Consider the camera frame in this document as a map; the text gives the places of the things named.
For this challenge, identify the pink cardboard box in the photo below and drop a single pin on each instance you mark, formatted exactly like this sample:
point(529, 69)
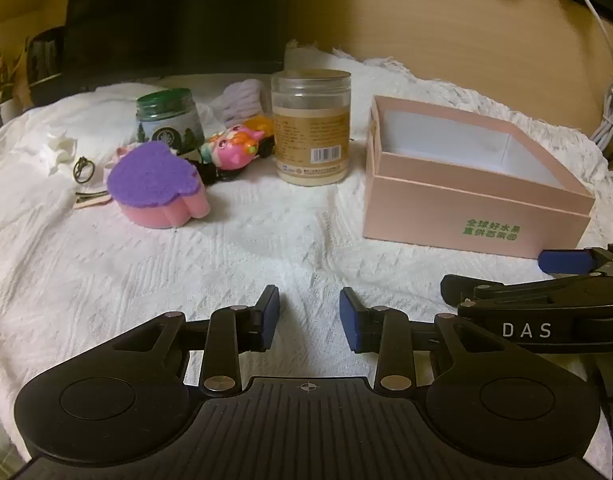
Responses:
point(436, 210)

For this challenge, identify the lavender knitted cloth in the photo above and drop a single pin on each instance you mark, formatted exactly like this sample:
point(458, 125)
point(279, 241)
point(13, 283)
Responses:
point(241, 100)

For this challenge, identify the clear plastic jar beige contents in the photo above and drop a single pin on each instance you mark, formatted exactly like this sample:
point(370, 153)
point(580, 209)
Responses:
point(311, 130)

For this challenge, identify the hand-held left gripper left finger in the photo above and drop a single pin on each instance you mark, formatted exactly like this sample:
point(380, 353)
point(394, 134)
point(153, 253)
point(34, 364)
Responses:
point(270, 317)

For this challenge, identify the green lid glass jar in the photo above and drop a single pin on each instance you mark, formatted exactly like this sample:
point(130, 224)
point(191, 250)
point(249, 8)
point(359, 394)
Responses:
point(171, 130)

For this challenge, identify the metal hair clip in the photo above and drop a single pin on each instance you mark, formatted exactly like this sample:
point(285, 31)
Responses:
point(94, 201)

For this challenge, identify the white textured blanket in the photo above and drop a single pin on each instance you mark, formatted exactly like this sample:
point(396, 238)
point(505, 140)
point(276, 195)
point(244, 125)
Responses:
point(186, 260)

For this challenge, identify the orange plastic toy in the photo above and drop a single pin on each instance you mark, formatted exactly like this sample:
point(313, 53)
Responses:
point(264, 127)

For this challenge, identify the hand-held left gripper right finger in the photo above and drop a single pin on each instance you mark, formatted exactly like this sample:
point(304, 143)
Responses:
point(350, 322)

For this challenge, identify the pink cartoon animal toy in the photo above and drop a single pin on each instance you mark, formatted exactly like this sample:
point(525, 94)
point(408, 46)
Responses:
point(231, 152)

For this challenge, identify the black glossy vase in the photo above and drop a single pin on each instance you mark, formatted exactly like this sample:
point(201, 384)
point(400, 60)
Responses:
point(46, 60)

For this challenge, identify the green plant in white pot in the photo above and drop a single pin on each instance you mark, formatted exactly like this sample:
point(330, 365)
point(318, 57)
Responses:
point(6, 85)

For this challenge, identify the white fabric flower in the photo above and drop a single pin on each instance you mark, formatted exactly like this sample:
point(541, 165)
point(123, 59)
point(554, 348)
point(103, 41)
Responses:
point(59, 152)

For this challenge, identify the black hair claw clip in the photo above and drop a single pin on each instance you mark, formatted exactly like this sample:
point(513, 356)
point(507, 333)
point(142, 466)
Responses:
point(206, 172)

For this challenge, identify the black monitor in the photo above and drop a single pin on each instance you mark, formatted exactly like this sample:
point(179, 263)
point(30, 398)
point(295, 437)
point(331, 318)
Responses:
point(176, 20)

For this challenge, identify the purple and pink sponge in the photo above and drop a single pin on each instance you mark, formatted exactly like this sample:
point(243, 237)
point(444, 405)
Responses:
point(146, 175)

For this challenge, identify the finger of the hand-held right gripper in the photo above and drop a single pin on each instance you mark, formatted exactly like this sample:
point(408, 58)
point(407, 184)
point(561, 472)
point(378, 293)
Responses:
point(561, 260)
point(526, 290)

